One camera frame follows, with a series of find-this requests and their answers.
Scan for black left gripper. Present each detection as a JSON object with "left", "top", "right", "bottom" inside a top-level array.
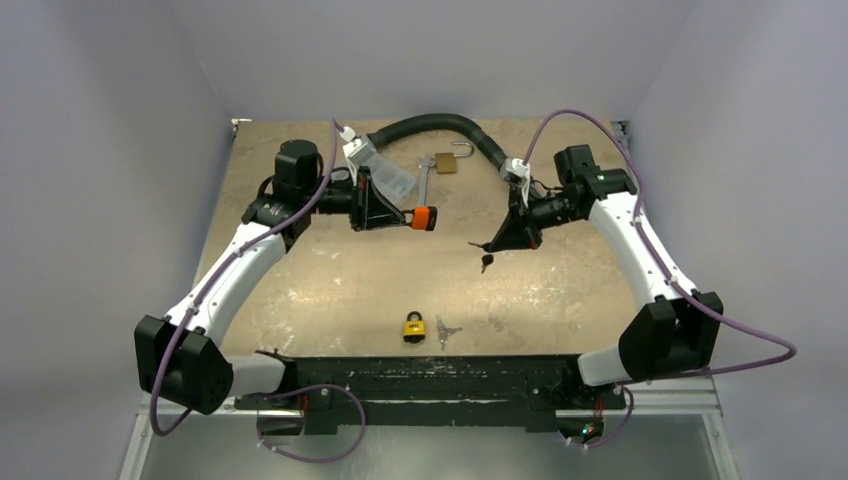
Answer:
[{"left": 302, "top": 165, "right": 405, "bottom": 232}]

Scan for silver keys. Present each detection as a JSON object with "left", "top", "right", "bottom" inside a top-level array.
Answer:
[{"left": 435, "top": 315, "right": 463, "bottom": 351}]

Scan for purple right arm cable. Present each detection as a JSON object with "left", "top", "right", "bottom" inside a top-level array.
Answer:
[{"left": 523, "top": 109, "right": 798, "bottom": 382}]

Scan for silver open-end wrench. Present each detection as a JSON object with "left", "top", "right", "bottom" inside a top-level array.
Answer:
[{"left": 416, "top": 157, "right": 436, "bottom": 207}]

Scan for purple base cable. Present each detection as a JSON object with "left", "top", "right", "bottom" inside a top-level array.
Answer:
[
  {"left": 563, "top": 384, "right": 634, "bottom": 452},
  {"left": 254, "top": 382, "right": 367, "bottom": 464}
]

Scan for yellow padlock black shackle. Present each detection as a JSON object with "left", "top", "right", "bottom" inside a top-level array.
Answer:
[{"left": 402, "top": 311, "right": 427, "bottom": 344}]

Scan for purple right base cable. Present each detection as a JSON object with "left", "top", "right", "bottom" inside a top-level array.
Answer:
[{"left": 563, "top": 384, "right": 634, "bottom": 452}]

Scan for clear plastic compartment box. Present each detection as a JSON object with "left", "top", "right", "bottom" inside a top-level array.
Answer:
[{"left": 366, "top": 153, "right": 417, "bottom": 206}]

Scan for black corrugated hose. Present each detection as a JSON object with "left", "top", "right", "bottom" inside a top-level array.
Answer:
[{"left": 366, "top": 113, "right": 511, "bottom": 174}]

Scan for black-headed keys of orange padlock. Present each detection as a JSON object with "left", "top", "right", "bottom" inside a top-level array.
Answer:
[{"left": 469, "top": 242, "right": 494, "bottom": 274}]

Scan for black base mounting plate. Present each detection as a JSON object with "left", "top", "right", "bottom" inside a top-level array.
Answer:
[{"left": 234, "top": 354, "right": 626, "bottom": 435}]

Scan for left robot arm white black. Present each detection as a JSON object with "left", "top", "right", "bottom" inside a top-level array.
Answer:
[{"left": 134, "top": 137, "right": 407, "bottom": 414}]

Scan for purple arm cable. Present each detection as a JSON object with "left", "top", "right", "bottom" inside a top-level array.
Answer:
[
  {"left": 148, "top": 119, "right": 349, "bottom": 439},
  {"left": 523, "top": 109, "right": 798, "bottom": 382}
]

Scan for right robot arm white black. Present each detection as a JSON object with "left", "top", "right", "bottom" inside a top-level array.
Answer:
[{"left": 482, "top": 145, "right": 723, "bottom": 407}]

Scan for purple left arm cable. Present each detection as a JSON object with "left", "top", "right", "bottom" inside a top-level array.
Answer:
[{"left": 148, "top": 119, "right": 349, "bottom": 439}]

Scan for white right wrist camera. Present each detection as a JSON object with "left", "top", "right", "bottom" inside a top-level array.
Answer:
[{"left": 499, "top": 158, "right": 532, "bottom": 204}]

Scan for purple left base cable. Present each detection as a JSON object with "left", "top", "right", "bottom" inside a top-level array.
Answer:
[{"left": 254, "top": 382, "right": 367, "bottom": 464}]

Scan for orange black padlock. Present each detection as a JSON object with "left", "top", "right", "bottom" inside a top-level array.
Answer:
[{"left": 402, "top": 206, "right": 438, "bottom": 232}]

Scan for brass padlock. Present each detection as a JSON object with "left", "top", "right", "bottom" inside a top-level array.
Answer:
[{"left": 434, "top": 141, "right": 475, "bottom": 175}]

